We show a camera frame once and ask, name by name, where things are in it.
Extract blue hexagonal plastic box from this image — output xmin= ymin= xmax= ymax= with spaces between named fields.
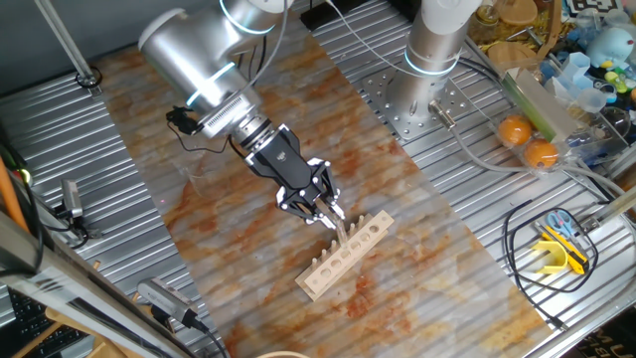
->
xmin=563 ymin=52 xmax=592 ymax=84

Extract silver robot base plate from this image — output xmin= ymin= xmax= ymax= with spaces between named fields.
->
xmin=361 ymin=63 xmax=473 ymax=141

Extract clear plastic cup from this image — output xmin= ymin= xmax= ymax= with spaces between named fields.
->
xmin=575 ymin=88 xmax=608 ymax=114

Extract wooden round disc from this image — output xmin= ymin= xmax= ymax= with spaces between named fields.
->
xmin=486 ymin=42 xmax=538 ymax=66
xmin=496 ymin=0 xmax=539 ymax=26

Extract clear glass test tube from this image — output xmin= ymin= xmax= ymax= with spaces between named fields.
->
xmin=328 ymin=198 xmax=350 ymax=249

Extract clear round glass bowl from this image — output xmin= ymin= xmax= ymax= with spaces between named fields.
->
xmin=598 ymin=106 xmax=632 ymax=140

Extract black camera clamp mount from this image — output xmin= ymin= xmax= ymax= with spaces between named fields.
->
xmin=52 ymin=203 xmax=103 ymax=249

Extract green yellow small toy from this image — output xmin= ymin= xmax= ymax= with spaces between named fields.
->
xmin=603 ymin=69 xmax=630 ymax=95

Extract orange fruit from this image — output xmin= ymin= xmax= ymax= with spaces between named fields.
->
xmin=524 ymin=137 xmax=559 ymax=169
xmin=497 ymin=114 xmax=533 ymax=147

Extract clear plastic fruit container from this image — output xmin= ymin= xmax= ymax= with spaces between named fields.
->
xmin=491 ymin=106 xmax=572 ymax=178

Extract blue handled scissors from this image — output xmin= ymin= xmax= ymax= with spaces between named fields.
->
xmin=545 ymin=208 xmax=575 ymax=238

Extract yellow utility knife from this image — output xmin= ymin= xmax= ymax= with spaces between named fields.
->
xmin=539 ymin=226 xmax=590 ymax=275

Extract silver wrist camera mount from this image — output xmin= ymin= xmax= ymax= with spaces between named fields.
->
xmin=197 ymin=90 xmax=263 ymax=141

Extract orange rod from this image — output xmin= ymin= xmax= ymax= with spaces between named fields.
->
xmin=0 ymin=156 xmax=30 ymax=234

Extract blue plush toy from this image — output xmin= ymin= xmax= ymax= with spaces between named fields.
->
xmin=585 ymin=27 xmax=636 ymax=71

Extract grey depth camera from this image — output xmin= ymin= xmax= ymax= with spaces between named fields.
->
xmin=60 ymin=178 xmax=84 ymax=220
xmin=136 ymin=276 xmax=200 ymax=327

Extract black keyboard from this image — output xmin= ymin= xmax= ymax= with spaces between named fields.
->
xmin=7 ymin=287 xmax=90 ymax=357

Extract silver metal pole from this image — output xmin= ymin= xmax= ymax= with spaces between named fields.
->
xmin=33 ymin=0 xmax=103 ymax=95

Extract black cable connector block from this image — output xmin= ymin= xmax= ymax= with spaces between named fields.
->
xmin=165 ymin=105 xmax=201 ymax=136

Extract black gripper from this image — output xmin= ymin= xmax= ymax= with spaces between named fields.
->
xmin=244 ymin=122 xmax=348 ymax=231

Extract aluminium profile post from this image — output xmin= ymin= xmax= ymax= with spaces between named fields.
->
xmin=578 ymin=184 xmax=636 ymax=235

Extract black camera cable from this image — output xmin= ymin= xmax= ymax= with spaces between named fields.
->
xmin=191 ymin=317 xmax=230 ymax=358

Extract glass jar with lid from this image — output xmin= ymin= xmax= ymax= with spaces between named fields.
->
xmin=472 ymin=4 xmax=501 ymax=32

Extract black printed box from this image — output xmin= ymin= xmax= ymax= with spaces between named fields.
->
xmin=558 ymin=312 xmax=636 ymax=358

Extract green clear plastic box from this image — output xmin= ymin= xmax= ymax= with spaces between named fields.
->
xmin=501 ymin=67 xmax=577 ymax=143

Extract orange marble pattern mat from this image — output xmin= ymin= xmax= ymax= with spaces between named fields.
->
xmin=92 ymin=0 xmax=556 ymax=358

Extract black white fiducial marker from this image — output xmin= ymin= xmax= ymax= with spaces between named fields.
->
xmin=565 ymin=0 xmax=625 ymax=19

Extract wooden test tube rack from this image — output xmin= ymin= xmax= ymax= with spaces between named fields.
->
xmin=294 ymin=209 xmax=397 ymax=303

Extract silver frame beam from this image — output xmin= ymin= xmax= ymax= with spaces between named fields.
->
xmin=0 ymin=208 xmax=200 ymax=358

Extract yellow curved plastic part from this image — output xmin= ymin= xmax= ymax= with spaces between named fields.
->
xmin=530 ymin=240 xmax=568 ymax=275

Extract thin black wire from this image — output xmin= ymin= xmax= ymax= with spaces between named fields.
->
xmin=167 ymin=121 xmax=249 ymax=161

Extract black loose cable loop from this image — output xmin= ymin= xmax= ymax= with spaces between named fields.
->
xmin=502 ymin=198 xmax=600 ymax=332

